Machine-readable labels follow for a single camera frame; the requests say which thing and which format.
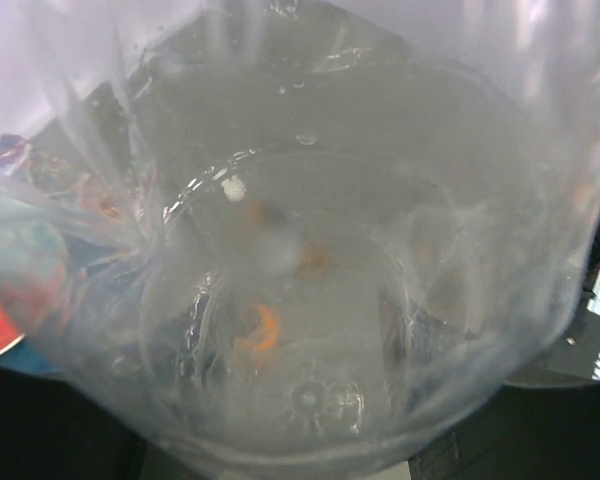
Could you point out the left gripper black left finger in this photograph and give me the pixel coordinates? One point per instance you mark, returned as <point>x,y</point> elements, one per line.
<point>48,430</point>

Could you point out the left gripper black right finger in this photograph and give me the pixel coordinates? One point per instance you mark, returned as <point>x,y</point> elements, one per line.
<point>521,433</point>

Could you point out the orange bottle cap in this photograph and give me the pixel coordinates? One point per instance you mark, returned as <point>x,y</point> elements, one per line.
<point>264,330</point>

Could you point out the white bottle cap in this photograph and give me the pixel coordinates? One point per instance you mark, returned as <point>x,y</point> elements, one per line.
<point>233,188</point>

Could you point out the red teal patterned plate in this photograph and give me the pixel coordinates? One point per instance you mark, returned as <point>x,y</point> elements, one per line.
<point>33,257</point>

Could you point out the colourful mandala napkin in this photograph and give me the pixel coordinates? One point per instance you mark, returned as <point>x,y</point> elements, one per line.
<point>57,178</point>

